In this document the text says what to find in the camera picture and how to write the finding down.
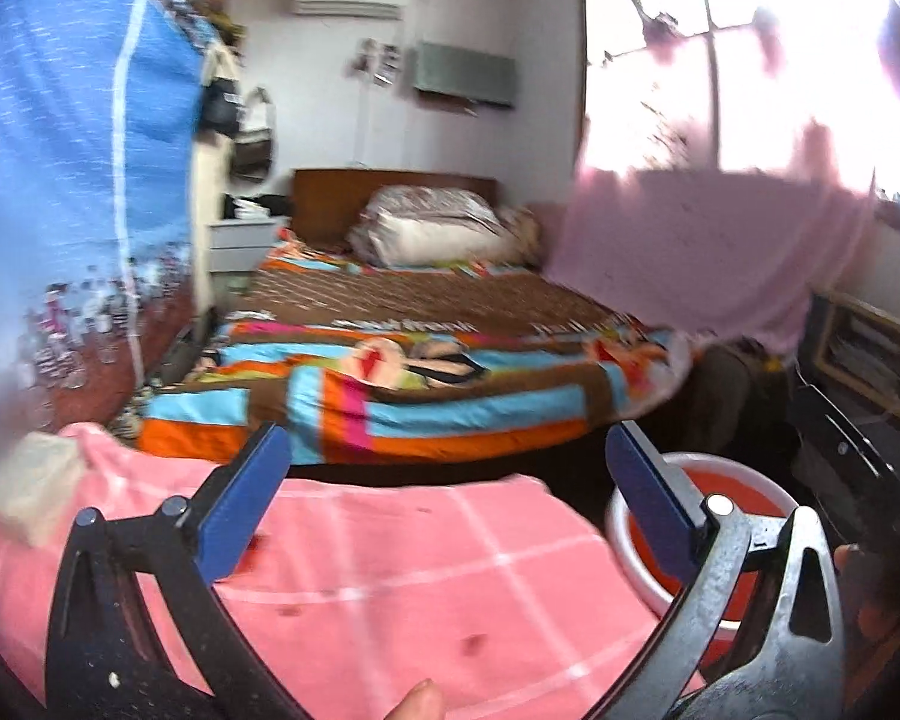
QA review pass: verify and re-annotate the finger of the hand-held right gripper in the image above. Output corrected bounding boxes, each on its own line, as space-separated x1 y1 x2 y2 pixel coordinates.
789 384 900 541

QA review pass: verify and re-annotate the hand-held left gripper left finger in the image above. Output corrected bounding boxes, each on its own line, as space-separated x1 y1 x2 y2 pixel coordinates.
45 422 310 720

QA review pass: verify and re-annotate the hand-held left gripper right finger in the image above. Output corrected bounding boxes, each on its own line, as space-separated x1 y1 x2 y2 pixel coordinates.
570 420 848 720

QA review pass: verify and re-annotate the red and white plastic bucket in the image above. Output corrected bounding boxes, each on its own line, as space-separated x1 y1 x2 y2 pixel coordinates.
604 452 805 680

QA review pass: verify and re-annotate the person's right hand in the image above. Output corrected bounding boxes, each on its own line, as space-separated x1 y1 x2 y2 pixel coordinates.
832 544 900 662

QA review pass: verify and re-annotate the person's left hand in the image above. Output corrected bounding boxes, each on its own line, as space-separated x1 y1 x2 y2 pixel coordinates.
379 679 446 720

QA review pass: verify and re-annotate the stack of papers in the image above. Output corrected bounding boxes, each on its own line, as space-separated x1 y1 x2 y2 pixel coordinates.
827 313 900 392

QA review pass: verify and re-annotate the dark cloth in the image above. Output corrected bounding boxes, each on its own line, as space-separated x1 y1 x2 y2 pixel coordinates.
688 343 797 460

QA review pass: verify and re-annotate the wooden bookshelf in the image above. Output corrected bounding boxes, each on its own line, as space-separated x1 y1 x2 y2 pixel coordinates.
810 289 900 422

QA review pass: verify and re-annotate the pink checked cloth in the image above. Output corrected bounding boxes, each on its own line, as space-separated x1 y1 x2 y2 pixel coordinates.
0 422 710 720

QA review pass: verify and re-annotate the colourful printed bed blanket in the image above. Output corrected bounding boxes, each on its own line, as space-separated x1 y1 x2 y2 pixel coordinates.
131 244 695 466

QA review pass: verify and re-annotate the white rectangular block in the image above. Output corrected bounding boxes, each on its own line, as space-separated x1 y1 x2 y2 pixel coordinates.
0 431 88 548

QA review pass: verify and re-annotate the pink curtain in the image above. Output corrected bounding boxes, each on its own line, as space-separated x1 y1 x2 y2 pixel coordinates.
544 7 883 358

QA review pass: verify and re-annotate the white drawer cabinet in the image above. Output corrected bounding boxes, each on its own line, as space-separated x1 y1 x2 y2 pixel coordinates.
208 216 290 275

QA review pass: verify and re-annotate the beige plush pillow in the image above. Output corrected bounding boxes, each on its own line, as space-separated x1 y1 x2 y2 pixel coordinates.
495 202 545 265

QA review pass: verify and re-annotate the brown wooden headboard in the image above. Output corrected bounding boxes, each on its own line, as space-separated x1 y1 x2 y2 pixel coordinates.
292 169 499 250

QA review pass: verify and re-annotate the patterned grey pillow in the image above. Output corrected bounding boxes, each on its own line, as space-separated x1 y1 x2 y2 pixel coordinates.
349 186 497 241

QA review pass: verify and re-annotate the oval hanging mirror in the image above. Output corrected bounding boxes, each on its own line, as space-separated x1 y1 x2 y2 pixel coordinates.
231 86 280 182

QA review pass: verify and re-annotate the blue patterned cloth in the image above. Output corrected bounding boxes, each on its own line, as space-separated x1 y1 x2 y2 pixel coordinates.
0 0 220 422

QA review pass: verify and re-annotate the black hanging bag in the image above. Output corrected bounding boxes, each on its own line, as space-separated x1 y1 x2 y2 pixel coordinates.
199 79 242 140

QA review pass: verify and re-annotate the window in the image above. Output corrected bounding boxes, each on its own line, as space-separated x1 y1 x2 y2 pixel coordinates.
583 0 900 205

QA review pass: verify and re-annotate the green wall cabinet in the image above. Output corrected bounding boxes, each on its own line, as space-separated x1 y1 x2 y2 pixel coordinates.
412 41 517 110

